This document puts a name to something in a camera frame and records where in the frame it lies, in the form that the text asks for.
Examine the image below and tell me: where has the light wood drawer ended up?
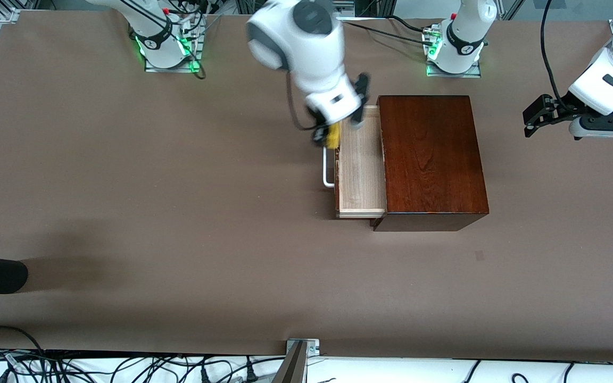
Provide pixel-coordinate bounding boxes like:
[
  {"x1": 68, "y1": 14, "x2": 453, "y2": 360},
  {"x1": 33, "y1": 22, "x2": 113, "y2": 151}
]
[{"x1": 335, "y1": 105, "x2": 388, "y2": 220}]

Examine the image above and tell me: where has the dark brown wooden cabinet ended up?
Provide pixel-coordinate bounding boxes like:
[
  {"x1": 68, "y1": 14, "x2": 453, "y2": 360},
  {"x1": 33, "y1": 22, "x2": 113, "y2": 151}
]
[{"x1": 370, "y1": 95, "x2": 490, "y2": 232}]

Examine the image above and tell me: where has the brown table cover sheet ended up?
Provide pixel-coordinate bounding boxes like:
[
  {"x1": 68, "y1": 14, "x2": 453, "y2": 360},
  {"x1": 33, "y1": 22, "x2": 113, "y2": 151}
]
[{"x1": 0, "y1": 10, "x2": 613, "y2": 365}]

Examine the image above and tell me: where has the aluminium profile bar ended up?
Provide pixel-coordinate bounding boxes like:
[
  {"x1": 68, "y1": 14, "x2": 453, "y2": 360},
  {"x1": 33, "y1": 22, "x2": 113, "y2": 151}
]
[{"x1": 272, "y1": 340, "x2": 307, "y2": 383}]

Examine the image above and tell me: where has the white cloth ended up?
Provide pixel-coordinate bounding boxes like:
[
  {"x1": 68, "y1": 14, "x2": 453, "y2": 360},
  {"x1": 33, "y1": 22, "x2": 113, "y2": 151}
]
[{"x1": 0, "y1": 348, "x2": 613, "y2": 383}]

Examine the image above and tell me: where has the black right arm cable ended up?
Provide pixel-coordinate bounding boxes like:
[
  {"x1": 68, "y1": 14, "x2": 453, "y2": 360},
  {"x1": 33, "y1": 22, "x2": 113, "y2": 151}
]
[{"x1": 286, "y1": 73, "x2": 319, "y2": 131}]

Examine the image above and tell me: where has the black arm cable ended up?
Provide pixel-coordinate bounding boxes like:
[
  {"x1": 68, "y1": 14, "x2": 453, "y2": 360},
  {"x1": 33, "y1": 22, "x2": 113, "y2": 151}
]
[
  {"x1": 286, "y1": 73, "x2": 319, "y2": 131},
  {"x1": 540, "y1": 0, "x2": 571, "y2": 105}
]

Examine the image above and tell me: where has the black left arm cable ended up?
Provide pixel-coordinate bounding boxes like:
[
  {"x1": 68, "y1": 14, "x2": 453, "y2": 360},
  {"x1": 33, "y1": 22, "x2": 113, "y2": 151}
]
[{"x1": 540, "y1": 0, "x2": 571, "y2": 105}]

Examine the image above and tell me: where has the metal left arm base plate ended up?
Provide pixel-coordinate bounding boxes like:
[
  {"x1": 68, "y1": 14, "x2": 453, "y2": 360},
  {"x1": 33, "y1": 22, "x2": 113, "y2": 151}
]
[{"x1": 426, "y1": 27, "x2": 482, "y2": 79}]

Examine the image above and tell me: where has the black table cable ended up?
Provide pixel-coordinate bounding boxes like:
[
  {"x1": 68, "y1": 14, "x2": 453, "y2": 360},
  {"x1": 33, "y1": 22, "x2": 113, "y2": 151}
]
[{"x1": 338, "y1": 16, "x2": 430, "y2": 43}]

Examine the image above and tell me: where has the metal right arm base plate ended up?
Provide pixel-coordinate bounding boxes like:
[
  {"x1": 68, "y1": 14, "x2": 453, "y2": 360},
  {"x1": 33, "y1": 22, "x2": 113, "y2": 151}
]
[{"x1": 144, "y1": 15, "x2": 202, "y2": 73}]

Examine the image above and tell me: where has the silver corner bracket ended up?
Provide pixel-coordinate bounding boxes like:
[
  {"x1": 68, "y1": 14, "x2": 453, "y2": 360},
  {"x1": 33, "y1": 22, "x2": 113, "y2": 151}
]
[{"x1": 286, "y1": 338, "x2": 320, "y2": 356}]

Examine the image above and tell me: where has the black looped cable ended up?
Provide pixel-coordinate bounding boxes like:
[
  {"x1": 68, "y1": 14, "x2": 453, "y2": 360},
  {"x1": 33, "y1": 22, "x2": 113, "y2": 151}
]
[{"x1": 0, "y1": 326, "x2": 46, "y2": 383}]

